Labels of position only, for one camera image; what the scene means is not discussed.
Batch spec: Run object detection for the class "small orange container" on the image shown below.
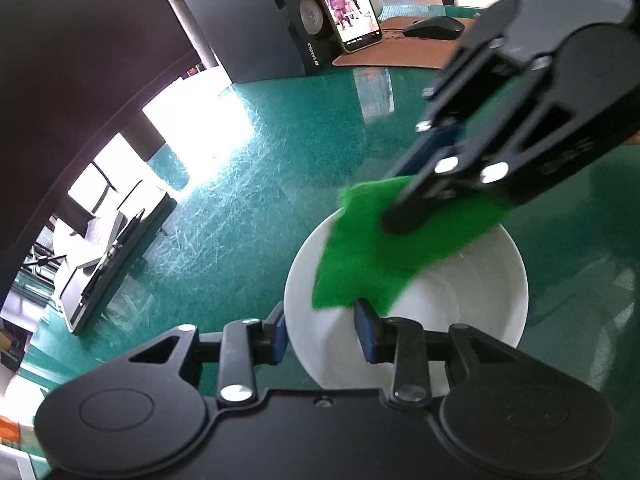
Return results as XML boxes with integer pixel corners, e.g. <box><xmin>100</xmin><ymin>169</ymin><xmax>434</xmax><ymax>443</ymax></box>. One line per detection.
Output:
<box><xmin>0</xmin><ymin>416</ymin><xmax>22</xmax><ymax>444</ymax></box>

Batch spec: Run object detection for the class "black curved monitor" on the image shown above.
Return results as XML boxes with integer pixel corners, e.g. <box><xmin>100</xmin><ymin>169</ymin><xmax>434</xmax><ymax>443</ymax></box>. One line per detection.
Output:
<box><xmin>0</xmin><ymin>0</ymin><xmax>202</xmax><ymax>307</ymax></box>

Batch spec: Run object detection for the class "brown mouse pad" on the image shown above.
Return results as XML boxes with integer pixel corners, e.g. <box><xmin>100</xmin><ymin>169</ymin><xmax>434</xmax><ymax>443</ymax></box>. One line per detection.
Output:
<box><xmin>331</xmin><ymin>16</ymin><xmax>477</xmax><ymax>69</ymax></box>

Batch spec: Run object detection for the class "black monitor stand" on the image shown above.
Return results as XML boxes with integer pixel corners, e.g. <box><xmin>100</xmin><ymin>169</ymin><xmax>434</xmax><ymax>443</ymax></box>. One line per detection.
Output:
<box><xmin>51</xmin><ymin>189</ymin><xmax>179</xmax><ymax>334</ymax></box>

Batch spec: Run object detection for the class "small notebook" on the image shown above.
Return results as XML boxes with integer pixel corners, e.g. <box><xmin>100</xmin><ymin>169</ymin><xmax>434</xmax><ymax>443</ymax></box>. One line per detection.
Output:
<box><xmin>84</xmin><ymin>209</ymin><xmax>127</xmax><ymax>257</ymax></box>

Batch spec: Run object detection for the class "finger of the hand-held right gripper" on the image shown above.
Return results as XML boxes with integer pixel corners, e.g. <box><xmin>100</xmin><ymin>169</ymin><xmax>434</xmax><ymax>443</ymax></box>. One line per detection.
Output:
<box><xmin>382</xmin><ymin>57</ymin><xmax>571</xmax><ymax>234</ymax></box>
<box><xmin>395</xmin><ymin>0</ymin><xmax>522</xmax><ymax>177</ymax></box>

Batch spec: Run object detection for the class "green cloth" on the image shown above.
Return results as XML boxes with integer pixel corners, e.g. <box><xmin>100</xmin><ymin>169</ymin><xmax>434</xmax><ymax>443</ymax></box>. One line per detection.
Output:
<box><xmin>312</xmin><ymin>175</ymin><xmax>517</xmax><ymax>312</ymax></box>

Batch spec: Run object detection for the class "smartphone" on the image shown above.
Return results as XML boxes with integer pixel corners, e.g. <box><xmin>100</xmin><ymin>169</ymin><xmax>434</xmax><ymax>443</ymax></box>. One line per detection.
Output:
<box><xmin>310</xmin><ymin>0</ymin><xmax>384</xmax><ymax>54</ymax></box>

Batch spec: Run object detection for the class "black computer mouse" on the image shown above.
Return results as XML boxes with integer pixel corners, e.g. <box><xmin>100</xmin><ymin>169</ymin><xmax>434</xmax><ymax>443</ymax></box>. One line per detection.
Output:
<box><xmin>401</xmin><ymin>15</ymin><xmax>464</xmax><ymax>42</ymax></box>

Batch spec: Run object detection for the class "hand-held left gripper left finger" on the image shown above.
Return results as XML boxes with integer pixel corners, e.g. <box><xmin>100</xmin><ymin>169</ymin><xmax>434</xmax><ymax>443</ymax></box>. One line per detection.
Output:
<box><xmin>127</xmin><ymin>302</ymin><xmax>288</xmax><ymax>407</ymax></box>

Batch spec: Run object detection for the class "black speaker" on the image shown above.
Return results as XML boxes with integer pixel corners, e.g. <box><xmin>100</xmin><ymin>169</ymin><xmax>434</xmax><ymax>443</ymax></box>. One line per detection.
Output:
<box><xmin>176</xmin><ymin>0</ymin><xmax>337</xmax><ymax>84</ymax></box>

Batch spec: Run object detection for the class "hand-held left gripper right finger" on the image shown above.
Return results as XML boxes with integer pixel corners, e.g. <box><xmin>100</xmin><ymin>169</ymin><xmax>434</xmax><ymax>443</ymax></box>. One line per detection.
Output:
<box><xmin>354</xmin><ymin>299</ymin><xmax>521</xmax><ymax>407</ymax></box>

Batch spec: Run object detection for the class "white bowl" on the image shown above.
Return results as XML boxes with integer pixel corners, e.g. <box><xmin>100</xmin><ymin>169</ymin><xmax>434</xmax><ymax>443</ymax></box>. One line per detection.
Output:
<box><xmin>283</xmin><ymin>209</ymin><xmax>529</xmax><ymax>392</ymax></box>

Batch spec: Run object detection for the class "black pen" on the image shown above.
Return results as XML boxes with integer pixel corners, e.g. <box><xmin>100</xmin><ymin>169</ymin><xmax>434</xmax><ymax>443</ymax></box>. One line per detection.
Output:
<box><xmin>79</xmin><ymin>206</ymin><xmax>147</xmax><ymax>307</ymax></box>

